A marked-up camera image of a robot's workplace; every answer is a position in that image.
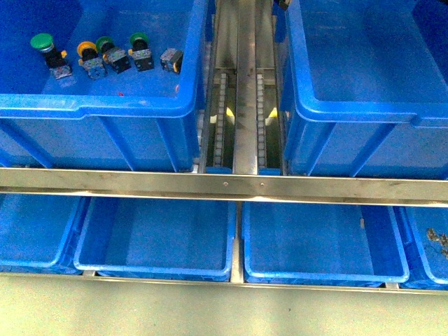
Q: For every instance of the lower middle-left blue bin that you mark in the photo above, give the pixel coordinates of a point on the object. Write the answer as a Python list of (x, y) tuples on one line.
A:
[(178, 239)]

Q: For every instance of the upper right blue bin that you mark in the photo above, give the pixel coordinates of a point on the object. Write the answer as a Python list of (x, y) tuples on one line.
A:
[(363, 87)]

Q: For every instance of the upper left blue bin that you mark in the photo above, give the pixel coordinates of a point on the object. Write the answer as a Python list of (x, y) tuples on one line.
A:
[(142, 121)]

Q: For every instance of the green push button middle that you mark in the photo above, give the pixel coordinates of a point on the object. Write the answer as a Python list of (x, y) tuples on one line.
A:
[(113, 55)]

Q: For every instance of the yellow push button on side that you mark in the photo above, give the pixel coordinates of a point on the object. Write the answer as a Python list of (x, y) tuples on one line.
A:
[(90, 60)]

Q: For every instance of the lower far-left blue bin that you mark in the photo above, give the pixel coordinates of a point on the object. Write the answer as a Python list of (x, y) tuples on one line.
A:
[(40, 233)]

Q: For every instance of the front steel rack crossbar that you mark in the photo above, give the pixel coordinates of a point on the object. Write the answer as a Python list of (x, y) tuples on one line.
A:
[(228, 187)]

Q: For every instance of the bottom steel rack edge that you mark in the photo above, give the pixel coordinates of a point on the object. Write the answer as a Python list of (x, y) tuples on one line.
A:
[(392, 290)]

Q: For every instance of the grey contact block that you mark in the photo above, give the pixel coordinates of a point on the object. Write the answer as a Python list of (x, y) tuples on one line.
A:
[(171, 60)]

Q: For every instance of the green mushroom push button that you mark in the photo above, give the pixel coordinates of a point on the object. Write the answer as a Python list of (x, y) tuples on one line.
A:
[(55, 59)]

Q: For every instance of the lower middle-right blue bin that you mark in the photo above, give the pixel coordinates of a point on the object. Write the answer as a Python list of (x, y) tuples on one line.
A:
[(322, 245)]

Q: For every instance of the centre steel rack rail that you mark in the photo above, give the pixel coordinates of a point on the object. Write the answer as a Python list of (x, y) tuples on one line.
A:
[(245, 160)]

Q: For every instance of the green push button right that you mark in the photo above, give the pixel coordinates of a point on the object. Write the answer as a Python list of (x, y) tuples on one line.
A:
[(141, 52)]

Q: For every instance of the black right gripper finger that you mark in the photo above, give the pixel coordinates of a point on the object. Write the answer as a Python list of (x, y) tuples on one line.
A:
[(284, 4)]

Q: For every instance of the small metal parts pile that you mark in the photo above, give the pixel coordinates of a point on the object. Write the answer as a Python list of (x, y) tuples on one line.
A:
[(441, 239)]

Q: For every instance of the lower far-right blue bin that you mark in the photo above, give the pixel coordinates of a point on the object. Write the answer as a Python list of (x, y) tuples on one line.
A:
[(427, 266)]

